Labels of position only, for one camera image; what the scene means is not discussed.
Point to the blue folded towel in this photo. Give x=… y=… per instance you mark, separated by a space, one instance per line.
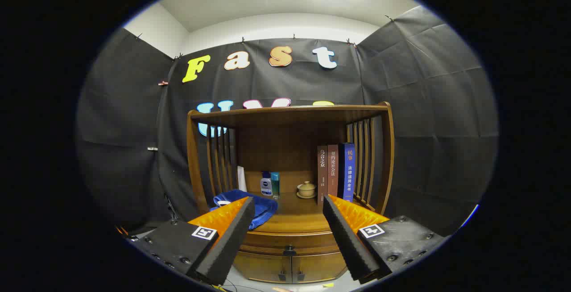
x=264 y=209

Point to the wooden cabinet door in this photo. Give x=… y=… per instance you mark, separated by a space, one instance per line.
x=263 y=267
x=319 y=267

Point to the white tube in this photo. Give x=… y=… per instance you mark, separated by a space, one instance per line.
x=241 y=178

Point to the reddish brown book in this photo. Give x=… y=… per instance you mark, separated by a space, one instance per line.
x=333 y=171

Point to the teal clear bottle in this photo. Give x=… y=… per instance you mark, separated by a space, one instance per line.
x=275 y=186

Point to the brown wooden cabinet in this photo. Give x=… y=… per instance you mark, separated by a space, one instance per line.
x=285 y=140

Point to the dark brown book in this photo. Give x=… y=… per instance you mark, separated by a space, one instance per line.
x=322 y=171

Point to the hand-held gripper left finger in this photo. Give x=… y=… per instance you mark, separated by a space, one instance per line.
x=232 y=238

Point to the wooden countertop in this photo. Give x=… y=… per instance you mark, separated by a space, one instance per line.
x=299 y=220

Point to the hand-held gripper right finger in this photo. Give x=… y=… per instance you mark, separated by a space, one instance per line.
x=345 y=238

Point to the white lotion bottle blue cap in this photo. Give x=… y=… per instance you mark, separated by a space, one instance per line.
x=266 y=187

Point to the pale yellow lidded teacup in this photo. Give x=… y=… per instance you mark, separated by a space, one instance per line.
x=307 y=189

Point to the blue book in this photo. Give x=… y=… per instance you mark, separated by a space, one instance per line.
x=349 y=171

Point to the wooden drawer with black knob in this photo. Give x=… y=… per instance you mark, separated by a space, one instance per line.
x=272 y=240

